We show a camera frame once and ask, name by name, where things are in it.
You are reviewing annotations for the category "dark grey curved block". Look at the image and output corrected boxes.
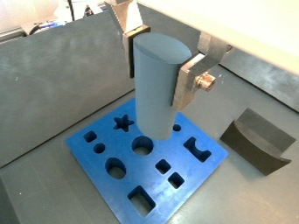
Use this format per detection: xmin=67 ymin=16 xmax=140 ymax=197
xmin=218 ymin=108 xmax=296 ymax=176

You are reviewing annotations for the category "grey back panel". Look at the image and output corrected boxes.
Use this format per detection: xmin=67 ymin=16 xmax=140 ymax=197
xmin=0 ymin=12 xmax=133 ymax=167

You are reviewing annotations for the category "blue shape-sorting board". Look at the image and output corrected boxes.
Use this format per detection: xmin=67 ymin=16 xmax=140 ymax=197
xmin=65 ymin=100 xmax=228 ymax=224

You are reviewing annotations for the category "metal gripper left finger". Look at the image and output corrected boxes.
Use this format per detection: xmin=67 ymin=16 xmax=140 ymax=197
xmin=104 ymin=0 xmax=150 ymax=78

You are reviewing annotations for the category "blue-grey oval peg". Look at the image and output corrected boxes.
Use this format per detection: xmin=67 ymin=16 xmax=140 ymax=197
xmin=133 ymin=32 xmax=192 ymax=140

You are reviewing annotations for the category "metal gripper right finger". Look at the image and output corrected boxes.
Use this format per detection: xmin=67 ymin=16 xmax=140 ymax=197
xmin=172 ymin=32 xmax=230 ymax=111

